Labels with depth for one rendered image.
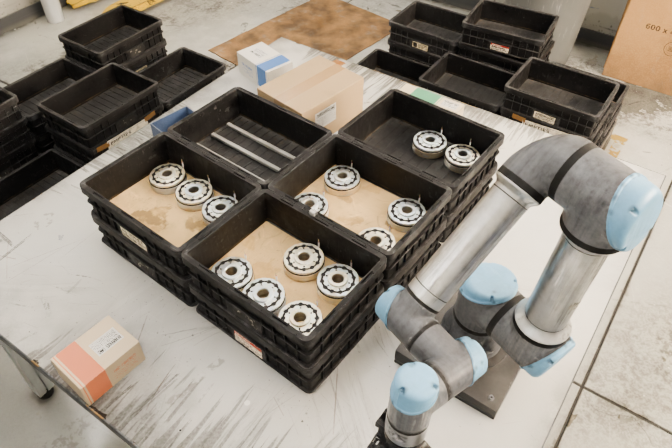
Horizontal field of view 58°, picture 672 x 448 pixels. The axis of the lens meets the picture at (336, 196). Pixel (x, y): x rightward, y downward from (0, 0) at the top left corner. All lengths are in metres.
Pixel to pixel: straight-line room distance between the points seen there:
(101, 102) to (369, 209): 1.54
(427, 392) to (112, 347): 0.82
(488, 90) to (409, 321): 2.06
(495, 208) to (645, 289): 1.82
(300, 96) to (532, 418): 1.20
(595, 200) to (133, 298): 1.19
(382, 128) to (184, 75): 1.44
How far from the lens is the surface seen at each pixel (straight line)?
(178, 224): 1.70
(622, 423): 2.46
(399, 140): 1.94
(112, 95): 2.91
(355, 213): 1.68
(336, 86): 2.12
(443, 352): 1.10
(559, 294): 1.21
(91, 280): 1.82
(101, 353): 1.57
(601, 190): 1.05
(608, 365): 2.57
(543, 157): 1.08
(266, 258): 1.58
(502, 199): 1.10
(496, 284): 1.37
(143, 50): 3.19
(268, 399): 1.50
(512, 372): 1.54
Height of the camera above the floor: 2.02
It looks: 43 degrees down
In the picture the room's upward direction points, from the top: straight up
